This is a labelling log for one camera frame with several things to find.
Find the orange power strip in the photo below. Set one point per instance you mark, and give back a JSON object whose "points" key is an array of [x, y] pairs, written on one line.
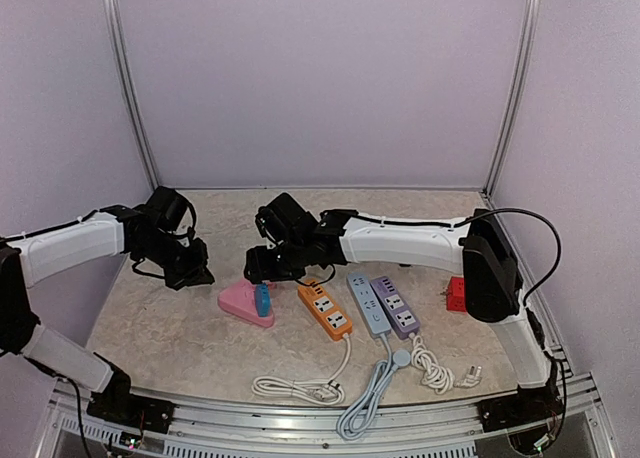
{"points": [[329, 314]]}

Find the aluminium front rail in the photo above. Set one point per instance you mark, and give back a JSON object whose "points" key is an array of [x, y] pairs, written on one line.
{"points": [[202, 427]]}

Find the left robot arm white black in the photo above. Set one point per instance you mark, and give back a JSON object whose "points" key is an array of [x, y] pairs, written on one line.
{"points": [[146, 232]]}

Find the right aluminium corner post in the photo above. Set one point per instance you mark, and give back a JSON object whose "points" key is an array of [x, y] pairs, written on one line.
{"points": [[514, 97]]}

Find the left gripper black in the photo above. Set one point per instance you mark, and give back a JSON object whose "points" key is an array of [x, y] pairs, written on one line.
{"points": [[197, 273]]}

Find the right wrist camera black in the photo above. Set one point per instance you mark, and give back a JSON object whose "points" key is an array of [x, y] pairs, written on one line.
{"points": [[284, 220]]}

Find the blue plug adapter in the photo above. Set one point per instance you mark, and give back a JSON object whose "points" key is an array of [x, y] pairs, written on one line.
{"points": [[262, 300]]}

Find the left aluminium corner post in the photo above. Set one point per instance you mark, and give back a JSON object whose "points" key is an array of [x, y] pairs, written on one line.
{"points": [[118, 44]]}

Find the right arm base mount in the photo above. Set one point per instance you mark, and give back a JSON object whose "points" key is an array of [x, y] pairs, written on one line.
{"points": [[526, 406]]}

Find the aluminium corner post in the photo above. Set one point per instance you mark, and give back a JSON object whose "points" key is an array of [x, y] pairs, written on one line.
{"points": [[118, 44], [514, 97]]}

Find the pink triangular socket base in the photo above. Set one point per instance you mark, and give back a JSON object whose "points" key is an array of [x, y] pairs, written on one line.
{"points": [[238, 300]]}

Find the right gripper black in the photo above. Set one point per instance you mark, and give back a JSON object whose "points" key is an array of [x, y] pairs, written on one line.
{"points": [[262, 264]]}

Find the purple power strip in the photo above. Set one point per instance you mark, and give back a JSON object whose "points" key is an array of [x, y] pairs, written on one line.
{"points": [[403, 320]]}

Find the light blue power strip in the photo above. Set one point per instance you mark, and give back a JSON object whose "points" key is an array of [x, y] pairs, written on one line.
{"points": [[368, 304]]}

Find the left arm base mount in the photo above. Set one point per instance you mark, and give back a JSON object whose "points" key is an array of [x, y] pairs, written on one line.
{"points": [[117, 404]]}

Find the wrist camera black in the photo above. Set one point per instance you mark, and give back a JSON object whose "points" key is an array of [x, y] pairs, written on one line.
{"points": [[284, 220], [166, 207]]}

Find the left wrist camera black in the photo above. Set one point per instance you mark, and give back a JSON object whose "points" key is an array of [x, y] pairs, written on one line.
{"points": [[166, 207]]}

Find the red cube socket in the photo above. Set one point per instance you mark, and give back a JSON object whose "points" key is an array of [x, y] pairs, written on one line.
{"points": [[454, 295]]}

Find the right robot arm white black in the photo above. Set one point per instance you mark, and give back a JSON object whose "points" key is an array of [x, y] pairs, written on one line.
{"points": [[475, 248]]}

